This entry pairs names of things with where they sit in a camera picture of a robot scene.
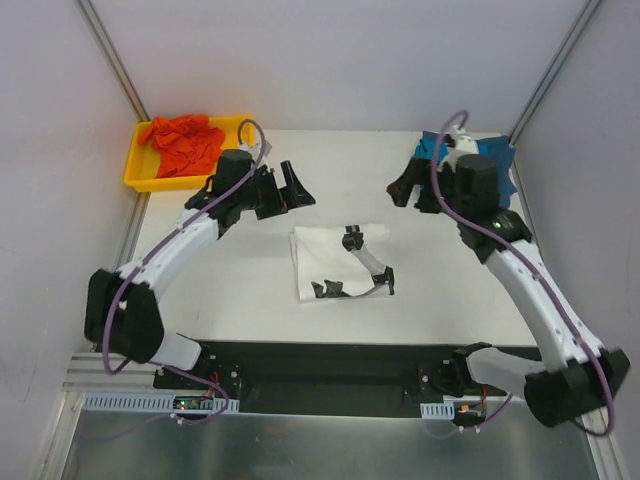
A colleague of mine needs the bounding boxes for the aluminium frame post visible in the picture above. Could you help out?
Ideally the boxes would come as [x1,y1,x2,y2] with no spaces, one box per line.
[508,0,603,144]
[74,0,150,122]

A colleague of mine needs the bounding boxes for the front aluminium rail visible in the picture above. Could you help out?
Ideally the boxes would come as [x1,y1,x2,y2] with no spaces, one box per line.
[62,352,161,394]

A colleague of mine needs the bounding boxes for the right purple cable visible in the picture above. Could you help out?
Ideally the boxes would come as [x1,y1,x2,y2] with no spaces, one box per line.
[424,110,617,439]

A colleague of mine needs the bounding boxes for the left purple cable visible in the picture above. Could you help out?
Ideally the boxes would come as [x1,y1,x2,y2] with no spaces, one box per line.
[103,119,266,426]

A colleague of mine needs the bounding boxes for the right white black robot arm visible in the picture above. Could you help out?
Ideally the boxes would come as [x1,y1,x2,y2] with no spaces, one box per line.
[387,128,631,427]

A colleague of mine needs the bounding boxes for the folded blue t shirt stack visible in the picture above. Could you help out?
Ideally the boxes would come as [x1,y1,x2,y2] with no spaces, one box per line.
[414,131,517,208]

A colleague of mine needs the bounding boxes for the orange t shirt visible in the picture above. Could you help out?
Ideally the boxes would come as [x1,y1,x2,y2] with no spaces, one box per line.
[138,114,226,179]

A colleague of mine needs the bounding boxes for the white t shirt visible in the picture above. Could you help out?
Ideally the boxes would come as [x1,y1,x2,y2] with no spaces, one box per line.
[290,223,395,303]

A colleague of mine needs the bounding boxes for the grey cable duct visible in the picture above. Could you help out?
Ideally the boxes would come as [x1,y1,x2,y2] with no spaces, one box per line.
[420,401,455,421]
[84,393,240,415]

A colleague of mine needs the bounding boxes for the left grey cable duct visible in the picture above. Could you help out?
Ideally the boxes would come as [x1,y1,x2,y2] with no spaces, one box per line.
[84,393,240,415]

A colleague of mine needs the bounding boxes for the right aluminium frame post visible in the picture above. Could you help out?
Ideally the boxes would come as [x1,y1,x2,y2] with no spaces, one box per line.
[508,0,603,144]

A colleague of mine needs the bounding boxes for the right grey cable duct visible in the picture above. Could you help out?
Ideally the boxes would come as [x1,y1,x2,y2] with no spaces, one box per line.
[420,401,455,421]

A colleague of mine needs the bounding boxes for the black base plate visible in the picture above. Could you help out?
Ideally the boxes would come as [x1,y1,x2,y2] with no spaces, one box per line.
[149,339,544,416]

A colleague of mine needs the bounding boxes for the yellow plastic bin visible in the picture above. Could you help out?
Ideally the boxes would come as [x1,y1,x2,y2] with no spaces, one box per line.
[124,115,256,192]

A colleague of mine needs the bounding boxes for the purple cable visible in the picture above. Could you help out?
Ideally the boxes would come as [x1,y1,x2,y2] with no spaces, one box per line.
[103,119,266,426]
[424,110,617,439]

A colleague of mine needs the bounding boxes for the left aluminium frame post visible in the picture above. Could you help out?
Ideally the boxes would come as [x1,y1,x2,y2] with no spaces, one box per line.
[74,0,150,122]

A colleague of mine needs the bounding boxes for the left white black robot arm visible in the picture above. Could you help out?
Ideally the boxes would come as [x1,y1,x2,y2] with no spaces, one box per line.
[84,149,315,389]

